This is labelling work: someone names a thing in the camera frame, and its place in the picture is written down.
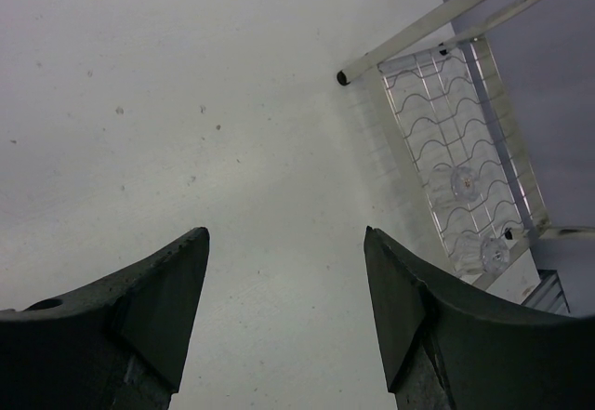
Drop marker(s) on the clear glass lower far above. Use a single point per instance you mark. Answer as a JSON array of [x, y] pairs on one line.
[[453, 185]]

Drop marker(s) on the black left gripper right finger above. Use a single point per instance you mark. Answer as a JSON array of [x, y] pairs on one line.
[[446, 344]]

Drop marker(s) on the clear glass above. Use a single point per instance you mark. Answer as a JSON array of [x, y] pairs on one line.
[[474, 255], [453, 185]]

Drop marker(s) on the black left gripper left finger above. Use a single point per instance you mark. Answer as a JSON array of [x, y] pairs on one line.
[[120, 342]]

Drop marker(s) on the silver metal dish rack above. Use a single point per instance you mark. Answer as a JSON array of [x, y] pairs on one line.
[[447, 105]]

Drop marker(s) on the clear glass lower near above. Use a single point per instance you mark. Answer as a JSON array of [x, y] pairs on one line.
[[474, 255]]

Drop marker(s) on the aluminium mounting rail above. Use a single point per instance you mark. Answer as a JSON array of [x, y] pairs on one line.
[[549, 295]]

